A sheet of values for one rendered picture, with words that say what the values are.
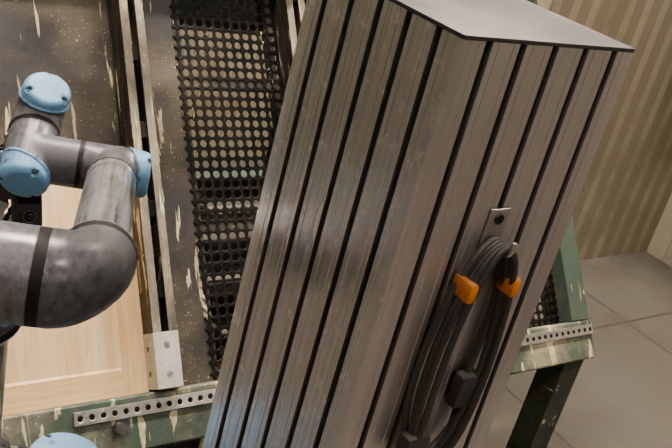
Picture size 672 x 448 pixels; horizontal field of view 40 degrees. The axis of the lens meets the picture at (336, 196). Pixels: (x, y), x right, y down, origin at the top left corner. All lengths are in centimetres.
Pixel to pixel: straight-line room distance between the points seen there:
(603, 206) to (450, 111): 486
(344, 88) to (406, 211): 16
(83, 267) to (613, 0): 412
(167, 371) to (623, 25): 355
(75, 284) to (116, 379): 107
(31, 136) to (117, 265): 41
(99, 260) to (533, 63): 53
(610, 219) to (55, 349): 427
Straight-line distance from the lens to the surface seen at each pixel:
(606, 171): 553
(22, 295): 106
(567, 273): 295
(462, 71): 84
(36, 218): 161
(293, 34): 243
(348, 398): 99
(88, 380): 209
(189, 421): 215
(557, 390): 304
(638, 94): 543
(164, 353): 210
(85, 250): 107
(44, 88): 149
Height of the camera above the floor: 219
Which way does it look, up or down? 23 degrees down
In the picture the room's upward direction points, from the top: 15 degrees clockwise
